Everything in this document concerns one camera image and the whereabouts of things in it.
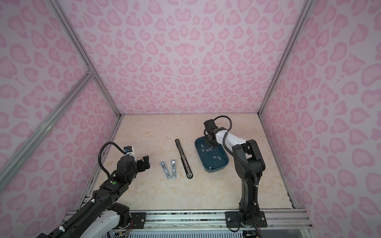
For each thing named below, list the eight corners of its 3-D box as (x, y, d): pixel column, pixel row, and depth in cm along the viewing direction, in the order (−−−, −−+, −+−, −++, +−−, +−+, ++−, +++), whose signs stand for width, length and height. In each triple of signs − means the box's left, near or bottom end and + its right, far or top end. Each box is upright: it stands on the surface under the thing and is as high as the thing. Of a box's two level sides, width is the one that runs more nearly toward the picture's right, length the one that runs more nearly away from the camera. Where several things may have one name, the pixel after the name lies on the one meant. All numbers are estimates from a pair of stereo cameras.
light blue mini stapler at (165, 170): (168, 180, 88) (167, 178, 86) (160, 165, 95) (159, 163, 92) (172, 178, 89) (171, 176, 87) (164, 163, 96) (164, 161, 93)
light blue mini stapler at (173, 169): (173, 179, 89) (172, 177, 86) (171, 162, 96) (171, 160, 94) (177, 178, 89) (176, 176, 87) (175, 161, 96) (175, 159, 94)
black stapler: (187, 179, 89) (187, 178, 86) (173, 142, 106) (173, 140, 104) (193, 177, 90) (193, 175, 87) (179, 140, 107) (178, 138, 105)
